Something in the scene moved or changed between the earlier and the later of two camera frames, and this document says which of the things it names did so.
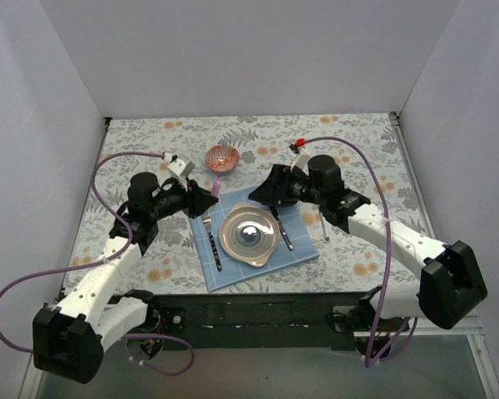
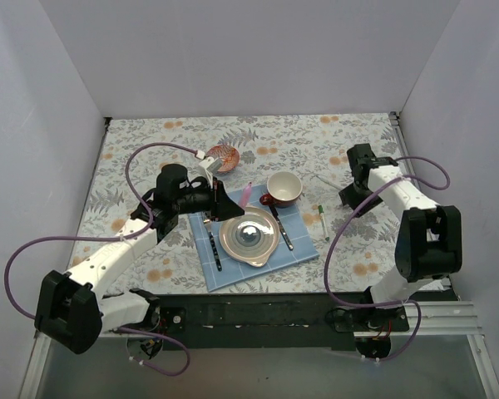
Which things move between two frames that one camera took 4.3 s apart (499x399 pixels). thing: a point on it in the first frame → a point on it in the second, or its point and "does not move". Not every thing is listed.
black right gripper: [280, 188] → [353, 196]
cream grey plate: [249, 233] does not move
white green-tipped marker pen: [325, 229] does not move
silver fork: [208, 221] does not move
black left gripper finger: [200, 199] → [223, 206]
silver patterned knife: [289, 242] does not move
